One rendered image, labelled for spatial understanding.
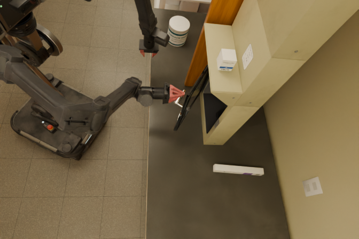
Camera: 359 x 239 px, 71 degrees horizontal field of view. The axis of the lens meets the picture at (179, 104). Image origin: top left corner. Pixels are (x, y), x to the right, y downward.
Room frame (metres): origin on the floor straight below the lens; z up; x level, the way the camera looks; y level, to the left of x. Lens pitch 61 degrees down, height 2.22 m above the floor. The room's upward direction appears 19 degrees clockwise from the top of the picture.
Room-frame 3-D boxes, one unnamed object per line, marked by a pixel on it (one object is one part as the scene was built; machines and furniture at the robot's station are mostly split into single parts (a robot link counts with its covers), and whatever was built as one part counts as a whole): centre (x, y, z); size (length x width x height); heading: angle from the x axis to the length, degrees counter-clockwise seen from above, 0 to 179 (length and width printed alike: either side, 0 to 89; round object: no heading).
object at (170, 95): (0.60, 0.04, 1.20); 0.09 x 0.07 x 0.07; 109
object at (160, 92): (0.58, 0.11, 1.20); 0.07 x 0.07 x 0.10; 19
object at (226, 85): (0.65, -0.09, 1.46); 0.32 x 0.12 x 0.10; 19
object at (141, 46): (0.84, 0.25, 1.21); 0.10 x 0.07 x 0.07; 109
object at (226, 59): (0.61, -0.10, 1.54); 0.05 x 0.05 x 0.06; 19
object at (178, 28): (1.17, 0.17, 1.01); 0.13 x 0.13 x 0.15
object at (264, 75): (0.71, -0.26, 1.32); 0.32 x 0.25 x 0.77; 19
